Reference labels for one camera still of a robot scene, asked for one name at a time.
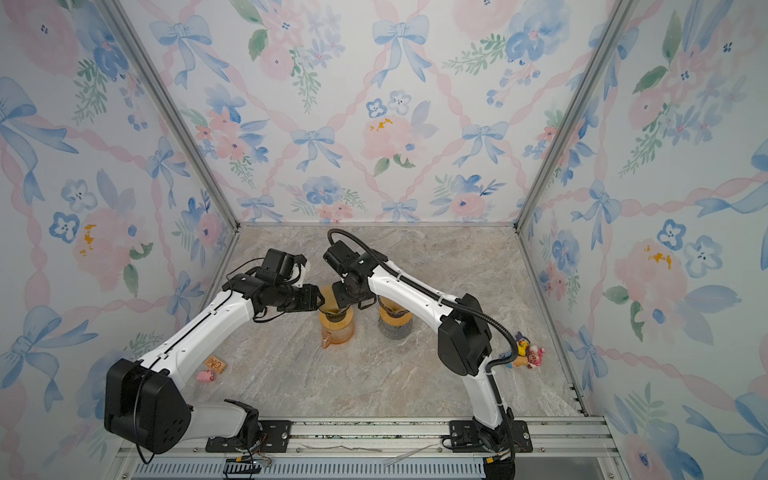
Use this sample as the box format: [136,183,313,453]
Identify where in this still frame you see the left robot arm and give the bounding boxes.
[103,249,324,454]

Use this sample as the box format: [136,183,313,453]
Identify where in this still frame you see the orange glass carafe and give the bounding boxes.
[321,326,355,349]

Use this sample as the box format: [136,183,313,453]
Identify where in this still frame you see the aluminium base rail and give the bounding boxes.
[106,417,629,479]

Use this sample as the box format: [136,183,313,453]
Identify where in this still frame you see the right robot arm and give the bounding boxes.
[323,229,517,454]

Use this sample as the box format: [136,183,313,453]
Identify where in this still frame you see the brown paper coffee filter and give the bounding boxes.
[378,296,409,318]

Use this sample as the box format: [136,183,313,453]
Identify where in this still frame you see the small colourful toy figures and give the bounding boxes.
[501,331,546,369]

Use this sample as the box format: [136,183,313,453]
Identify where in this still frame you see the grey glass carafe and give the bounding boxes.
[377,320,413,340]

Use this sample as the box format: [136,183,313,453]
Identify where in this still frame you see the small wooden block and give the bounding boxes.
[204,355,228,375]

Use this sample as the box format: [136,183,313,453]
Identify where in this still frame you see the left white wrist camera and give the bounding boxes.
[289,255,309,287]

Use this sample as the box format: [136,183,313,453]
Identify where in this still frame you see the wooden ring dripper holder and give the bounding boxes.
[379,307,413,328]

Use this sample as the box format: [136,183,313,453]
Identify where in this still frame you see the small pink pig toy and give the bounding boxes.
[196,369,216,383]

